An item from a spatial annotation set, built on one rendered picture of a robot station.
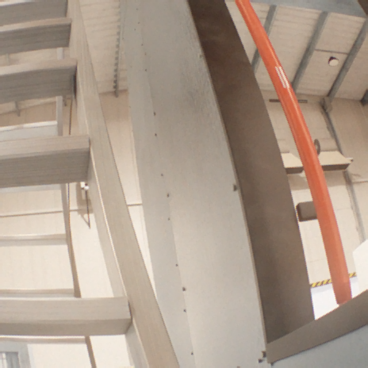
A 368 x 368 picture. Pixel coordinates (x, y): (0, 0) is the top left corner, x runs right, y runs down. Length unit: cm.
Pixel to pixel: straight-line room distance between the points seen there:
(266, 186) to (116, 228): 51
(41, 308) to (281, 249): 58
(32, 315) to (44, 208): 1120
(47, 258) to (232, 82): 1024
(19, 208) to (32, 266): 150
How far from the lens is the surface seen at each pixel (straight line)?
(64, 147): 55
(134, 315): 39
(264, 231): 89
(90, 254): 1108
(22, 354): 347
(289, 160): 1181
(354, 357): 55
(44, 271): 1105
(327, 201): 75
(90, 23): 1091
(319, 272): 1183
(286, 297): 86
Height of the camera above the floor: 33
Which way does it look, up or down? 24 degrees up
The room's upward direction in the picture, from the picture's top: 10 degrees counter-clockwise
